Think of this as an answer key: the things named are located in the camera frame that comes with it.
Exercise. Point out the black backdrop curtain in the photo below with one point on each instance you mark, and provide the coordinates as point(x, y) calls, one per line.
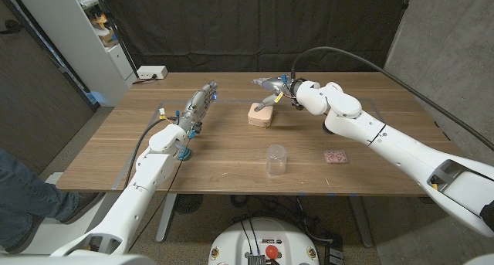
point(212, 25)

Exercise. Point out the cardboard box on shelf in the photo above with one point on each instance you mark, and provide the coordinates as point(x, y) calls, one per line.
point(109, 38)

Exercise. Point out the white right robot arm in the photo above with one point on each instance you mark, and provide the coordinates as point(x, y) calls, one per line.
point(386, 141)

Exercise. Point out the white power strip box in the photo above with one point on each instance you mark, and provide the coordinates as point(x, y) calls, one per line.
point(151, 72)

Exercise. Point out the dark shoe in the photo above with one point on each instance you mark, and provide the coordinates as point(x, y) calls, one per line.
point(83, 205)
point(23, 238)

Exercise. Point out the white shelf cabinet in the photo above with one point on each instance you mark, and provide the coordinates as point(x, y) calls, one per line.
point(77, 45)

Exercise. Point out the grey table leg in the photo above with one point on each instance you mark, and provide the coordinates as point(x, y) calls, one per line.
point(166, 218)
point(361, 222)

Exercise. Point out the red emergency stop button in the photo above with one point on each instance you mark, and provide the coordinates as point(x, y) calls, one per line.
point(272, 252)

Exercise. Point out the pink tissue pack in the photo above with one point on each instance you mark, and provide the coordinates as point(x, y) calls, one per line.
point(335, 157)

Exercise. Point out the peach square jewelry box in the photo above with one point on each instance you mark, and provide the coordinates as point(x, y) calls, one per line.
point(262, 120)

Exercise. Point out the white floor platform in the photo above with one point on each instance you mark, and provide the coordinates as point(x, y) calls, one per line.
point(58, 234)

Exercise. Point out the person's leg in jeans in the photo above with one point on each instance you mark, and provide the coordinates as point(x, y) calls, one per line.
point(23, 195)

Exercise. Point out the black round floor device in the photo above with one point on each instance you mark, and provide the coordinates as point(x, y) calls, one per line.
point(188, 203)

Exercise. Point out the clear plastic cup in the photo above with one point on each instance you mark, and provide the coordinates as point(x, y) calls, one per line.
point(276, 160)

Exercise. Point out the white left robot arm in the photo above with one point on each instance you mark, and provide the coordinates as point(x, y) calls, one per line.
point(150, 172)

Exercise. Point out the white robot torso base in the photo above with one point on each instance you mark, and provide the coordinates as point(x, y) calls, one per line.
point(239, 242)

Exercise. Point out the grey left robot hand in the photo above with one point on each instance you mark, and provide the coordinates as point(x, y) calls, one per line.
point(197, 104)

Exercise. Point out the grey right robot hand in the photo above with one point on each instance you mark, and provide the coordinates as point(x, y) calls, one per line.
point(281, 86)

